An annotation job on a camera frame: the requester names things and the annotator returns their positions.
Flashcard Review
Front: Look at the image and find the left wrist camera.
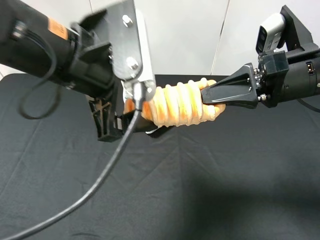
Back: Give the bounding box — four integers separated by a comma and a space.
106, 0, 156, 101

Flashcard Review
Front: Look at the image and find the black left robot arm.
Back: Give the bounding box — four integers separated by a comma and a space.
0, 0, 156, 142

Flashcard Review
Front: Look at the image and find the black tablecloth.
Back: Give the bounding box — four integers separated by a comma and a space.
0, 74, 320, 240

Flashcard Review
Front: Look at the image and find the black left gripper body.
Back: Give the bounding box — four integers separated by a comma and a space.
68, 9, 115, 98

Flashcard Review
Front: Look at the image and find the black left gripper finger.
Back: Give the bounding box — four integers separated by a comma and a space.
115, 110, 173, 138
86, 93, 123, 142

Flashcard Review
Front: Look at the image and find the sliced bread loaf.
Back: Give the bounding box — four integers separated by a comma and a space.
124, 77, 227, 129

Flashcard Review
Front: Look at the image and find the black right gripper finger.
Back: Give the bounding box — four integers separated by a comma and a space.
200, 63, 258, 109

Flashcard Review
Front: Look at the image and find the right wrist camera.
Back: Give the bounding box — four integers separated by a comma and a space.
255, 13, 286, 54

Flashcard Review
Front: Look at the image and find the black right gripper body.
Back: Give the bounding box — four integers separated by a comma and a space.
254, 50, 291, 108

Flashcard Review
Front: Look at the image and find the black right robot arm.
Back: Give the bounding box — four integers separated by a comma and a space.
200, 5, 320, 112

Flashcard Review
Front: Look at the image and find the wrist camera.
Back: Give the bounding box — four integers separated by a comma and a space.
255, 13, 286, 54
106, 0, 156, 101

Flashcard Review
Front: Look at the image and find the black right camera cable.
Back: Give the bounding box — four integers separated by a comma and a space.
296, 97, 320, 113

